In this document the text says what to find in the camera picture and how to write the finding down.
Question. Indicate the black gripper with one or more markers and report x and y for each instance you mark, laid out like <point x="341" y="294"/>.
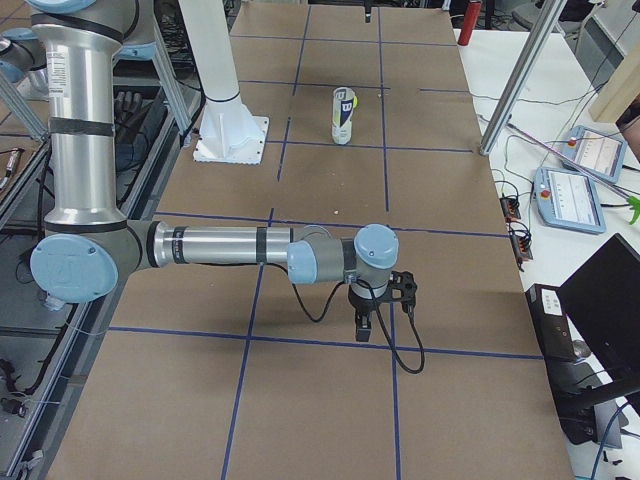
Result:
<point x="362" y="303"/>

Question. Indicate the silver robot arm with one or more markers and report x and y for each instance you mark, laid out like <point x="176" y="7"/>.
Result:
<point x="90" y="246"/>

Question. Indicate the white tennis ball can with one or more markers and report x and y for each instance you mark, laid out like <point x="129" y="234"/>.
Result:
<point x="342" y="113"/>

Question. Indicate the red water bottle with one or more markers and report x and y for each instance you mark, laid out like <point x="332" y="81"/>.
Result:
<point x="469" y="22"/>

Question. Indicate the orange relay module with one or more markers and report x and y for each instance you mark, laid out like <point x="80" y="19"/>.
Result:
<point x="521" y="244"/>
<point x="510" y="208"/>

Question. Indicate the black desktop box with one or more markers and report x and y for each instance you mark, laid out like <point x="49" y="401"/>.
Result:
<point x="560" y="345"/>

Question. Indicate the near teach pendant tablet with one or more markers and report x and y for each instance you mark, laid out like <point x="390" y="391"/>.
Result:
<point x="568" y="200"/>

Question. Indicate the teach pendant tablet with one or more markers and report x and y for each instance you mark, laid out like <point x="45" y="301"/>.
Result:
<point x="568" y="200"/>
<point x="601" y="153"/>

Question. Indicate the black computer monitor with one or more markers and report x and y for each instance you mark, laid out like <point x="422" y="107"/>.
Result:
<point x="601" y="299"/>

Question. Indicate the far teach pendant tablet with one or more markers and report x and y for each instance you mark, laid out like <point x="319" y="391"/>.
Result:
<point x="601" y="153"/>

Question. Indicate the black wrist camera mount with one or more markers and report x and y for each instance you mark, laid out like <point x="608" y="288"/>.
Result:
<point x="402" y="289"/>

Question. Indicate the aluminium frame post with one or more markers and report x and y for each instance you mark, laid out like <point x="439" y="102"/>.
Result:
<point x="533" y="46"/>

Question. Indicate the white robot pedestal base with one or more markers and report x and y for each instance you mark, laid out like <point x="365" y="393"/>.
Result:
<point x="228" y="131"/>

